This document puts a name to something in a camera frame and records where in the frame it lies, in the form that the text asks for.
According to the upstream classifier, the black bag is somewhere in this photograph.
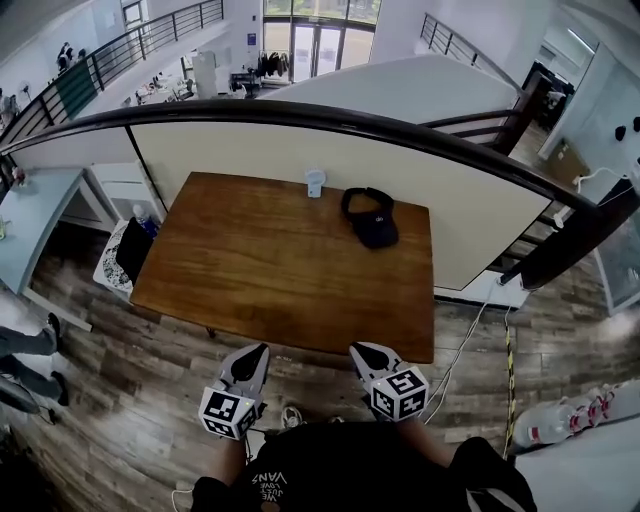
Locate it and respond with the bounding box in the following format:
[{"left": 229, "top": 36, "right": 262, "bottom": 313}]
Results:
[{"left": 115, "top": 216, "right": 155, "bottom": 285}]

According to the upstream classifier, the cardboard box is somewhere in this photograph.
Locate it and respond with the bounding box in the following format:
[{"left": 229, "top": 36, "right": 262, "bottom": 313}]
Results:
[{"left": 546, "top": 138, "right": 590, "bottom": 190}]

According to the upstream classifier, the person's right forearm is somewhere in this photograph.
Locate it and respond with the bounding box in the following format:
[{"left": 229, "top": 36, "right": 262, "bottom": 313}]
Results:
[{"left": 397, "top": 417, "right": 460, "bottom": 470}]

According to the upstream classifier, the light blue desk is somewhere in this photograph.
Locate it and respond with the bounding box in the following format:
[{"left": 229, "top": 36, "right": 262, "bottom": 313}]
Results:
[{"left": 0, "top": 168, "right": 85, "bottom": 297}]

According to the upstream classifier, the black curved handrail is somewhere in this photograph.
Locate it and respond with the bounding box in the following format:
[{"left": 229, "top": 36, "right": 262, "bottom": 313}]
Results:
[{"left": 0, "top": 98, "right": 609, "bottom": 292}]

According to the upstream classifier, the pack of clear water bottles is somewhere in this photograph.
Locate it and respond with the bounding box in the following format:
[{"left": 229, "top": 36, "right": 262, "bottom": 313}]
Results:
[{"left": 511, "top": 378, "right": 640, "bottom": 449}]

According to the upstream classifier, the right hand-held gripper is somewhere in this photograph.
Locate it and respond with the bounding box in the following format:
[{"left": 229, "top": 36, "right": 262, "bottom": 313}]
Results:
[{"left": 348, "top": 341, "right": 431, "bottom": 424}]

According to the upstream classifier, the blue water bottle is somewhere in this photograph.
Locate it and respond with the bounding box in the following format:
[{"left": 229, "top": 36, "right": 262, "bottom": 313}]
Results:
[{"left": 131, "top": 204, "right": 160, "bottom": 237}]

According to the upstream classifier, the white partition panel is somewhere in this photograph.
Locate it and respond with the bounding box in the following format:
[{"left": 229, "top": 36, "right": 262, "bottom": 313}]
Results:
[{"left": 9, "top": 122, "right": 555, "bottom": 292}]

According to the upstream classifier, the white speckled stool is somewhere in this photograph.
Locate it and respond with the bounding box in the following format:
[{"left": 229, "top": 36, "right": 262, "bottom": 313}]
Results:
[{"left": 91, "top": 219, "right": 136, "bottom": 293}]

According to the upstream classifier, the black metal stair railing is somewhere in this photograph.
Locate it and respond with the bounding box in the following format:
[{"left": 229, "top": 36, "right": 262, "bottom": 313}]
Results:
[{"left": 419, "top": 12, "right": 522, "bottom": 96}]

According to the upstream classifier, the white tall cabinet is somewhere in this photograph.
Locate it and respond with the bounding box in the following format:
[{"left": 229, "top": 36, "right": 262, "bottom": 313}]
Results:
[{"left": 191, "top": 49, "right": 220, "bottom": 100}]

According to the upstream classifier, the black metal balcony railing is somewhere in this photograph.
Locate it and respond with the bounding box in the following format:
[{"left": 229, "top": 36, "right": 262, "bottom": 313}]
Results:
[{"left": 0, "top": 0, "right": 225, "bottom": 147}]

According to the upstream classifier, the green banner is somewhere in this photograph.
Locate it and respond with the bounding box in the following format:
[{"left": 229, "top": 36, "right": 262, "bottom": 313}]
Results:
[{"left": 53, "top": 61, "right": 100, "bottom": 120}]

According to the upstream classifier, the yellow black hazard tape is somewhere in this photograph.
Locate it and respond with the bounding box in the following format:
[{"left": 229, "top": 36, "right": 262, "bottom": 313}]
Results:
[{"left": 501, "top": 308, "right": 519, "bottom": 457}]

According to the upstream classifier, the person's black printed shirt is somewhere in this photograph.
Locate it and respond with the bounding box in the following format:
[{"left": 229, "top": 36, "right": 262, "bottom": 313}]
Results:
[{"left": 191, "top": 420, "right": 538, "bottom": 512}]

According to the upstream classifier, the glass entrance door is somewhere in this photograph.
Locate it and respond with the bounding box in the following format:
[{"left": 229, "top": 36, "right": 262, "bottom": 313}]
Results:
[{"left": 261, "top": 0, "right": 377, "bottom": 84}]

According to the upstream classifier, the clothes rack with dark coats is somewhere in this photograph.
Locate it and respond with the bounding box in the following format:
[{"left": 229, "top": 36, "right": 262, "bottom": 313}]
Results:
[{"left": 256, "top": 49, "right": 292, "bottom": 82}]

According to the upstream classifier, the long white cable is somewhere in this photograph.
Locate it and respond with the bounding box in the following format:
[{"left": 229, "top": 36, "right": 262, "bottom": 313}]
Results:
[{"left": 423, "top": 277, "right": 503, "bottom": 427}]

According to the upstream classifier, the person's left forearm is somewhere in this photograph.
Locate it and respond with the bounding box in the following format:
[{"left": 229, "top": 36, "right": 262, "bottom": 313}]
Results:
[{"left": 213, "top": 432, "right": 252, "bottom": 487}]

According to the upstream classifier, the white drawer cabinet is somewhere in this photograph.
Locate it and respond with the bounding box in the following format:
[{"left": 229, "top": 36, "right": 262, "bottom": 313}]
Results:
[{"left": 88, "top": 161, "right": 167, "bottom": 227}]

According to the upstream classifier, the black visor cap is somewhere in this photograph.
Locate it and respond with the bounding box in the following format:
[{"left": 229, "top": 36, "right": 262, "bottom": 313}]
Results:
[{"left": 340, "top": 186, "right": 401, "bottom": 251}]

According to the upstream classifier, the white charger cable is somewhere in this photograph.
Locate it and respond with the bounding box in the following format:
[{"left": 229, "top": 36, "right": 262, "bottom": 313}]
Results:
[{"left": 573, "top": 166, "right": 632, "bottom": 194}]

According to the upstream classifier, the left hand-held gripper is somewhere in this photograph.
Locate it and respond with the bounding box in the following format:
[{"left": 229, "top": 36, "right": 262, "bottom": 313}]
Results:
[{"left": 198, "top": 342, "right": 272, "bottom": 442}]

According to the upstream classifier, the white side table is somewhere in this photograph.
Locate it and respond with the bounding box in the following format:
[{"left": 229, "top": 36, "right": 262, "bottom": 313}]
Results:
[{"left": 513, "top": 428, "right": 640, "bottom": 512}]

